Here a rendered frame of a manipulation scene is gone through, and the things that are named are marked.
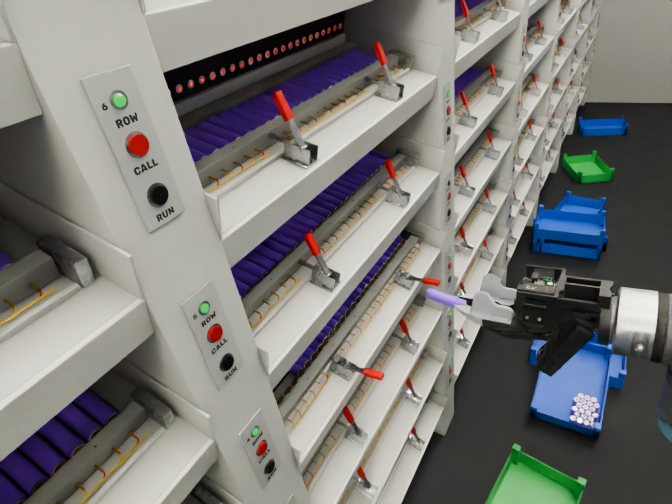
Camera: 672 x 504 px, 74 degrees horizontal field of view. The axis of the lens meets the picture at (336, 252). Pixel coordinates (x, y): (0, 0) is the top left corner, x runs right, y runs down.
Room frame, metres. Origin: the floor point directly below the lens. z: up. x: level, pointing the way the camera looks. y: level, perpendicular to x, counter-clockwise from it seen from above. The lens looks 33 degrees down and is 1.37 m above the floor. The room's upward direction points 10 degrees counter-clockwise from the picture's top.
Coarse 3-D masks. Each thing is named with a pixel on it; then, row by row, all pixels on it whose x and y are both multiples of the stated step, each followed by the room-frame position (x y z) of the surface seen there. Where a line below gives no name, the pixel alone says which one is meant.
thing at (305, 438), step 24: (432, 240) 0.88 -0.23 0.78; (432, 264) 0.83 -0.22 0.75; (384, 312) 0.68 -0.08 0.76; (360, 336) 0.62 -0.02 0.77; (384, 336) 0.62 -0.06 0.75; (312, 360) 0.57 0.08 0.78; (360, 360) 0.56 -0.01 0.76; (288, 384) 0.52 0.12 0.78; (336, 384) 0.52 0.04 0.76; (312, 408) 0.47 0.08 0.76; (336, 408) 0.47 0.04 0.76; (288, 432) 0.43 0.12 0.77; (312, 432) 0.43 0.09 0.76
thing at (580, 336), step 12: (576, 324) 0.42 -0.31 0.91; (564, 336) 0.43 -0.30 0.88; (576, 336) 0.41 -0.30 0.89; (588, 336) 0.41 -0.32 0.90; (540, 348) 0.46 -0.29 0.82; (552, 348) 0.44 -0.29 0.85; (564, 348) 0.42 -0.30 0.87; (576, 348) 0.41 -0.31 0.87; (540, 360) 0.44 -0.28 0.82; (552, 360) 0.43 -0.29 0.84; (564, 360) 0.42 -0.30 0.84; (552, 372) 0.42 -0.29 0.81
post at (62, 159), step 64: (64, 0) 0.34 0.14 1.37; (128, 0) 0.38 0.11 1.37; (64, 64) 0.32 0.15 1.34; (64, 128) 0.31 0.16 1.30; (64, 192) 0.33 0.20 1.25; (128, 192) 0.33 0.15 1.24; (192, 192) 0.37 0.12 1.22; (192, 256) 0.35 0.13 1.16; (192, 384) 0.31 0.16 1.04; (256, 384) 0.37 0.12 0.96
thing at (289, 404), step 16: (416, 240) 0.87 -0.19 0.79; (400, 256) 0.81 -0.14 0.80; (384, 272) 0.76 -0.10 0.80; (384, 288) 0.73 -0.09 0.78; (368, 304) 0.67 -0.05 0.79; (352, 320) 0.63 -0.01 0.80; (336, 336) 0.60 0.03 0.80; (320, 368) 0.53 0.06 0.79; (304, 384) 0.50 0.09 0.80; (320, 384) 0.51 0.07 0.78; (288, 400) 0.47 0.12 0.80; (304, 400) 0.48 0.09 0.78; (288, 416) 0.46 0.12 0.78
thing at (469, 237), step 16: (496, 176) 1.46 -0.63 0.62; (496, 192) 1.43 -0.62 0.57; (480, 208) 1.32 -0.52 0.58; (496, 208) 1.33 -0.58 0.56; (464, 224) 1.24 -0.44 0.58; (480, 224) 1.24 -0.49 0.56; (464, 240) 1.10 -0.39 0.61; (480, 240) 1.16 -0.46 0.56; (464, 256) 1.08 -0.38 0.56; (464, 272) 1.03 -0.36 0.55
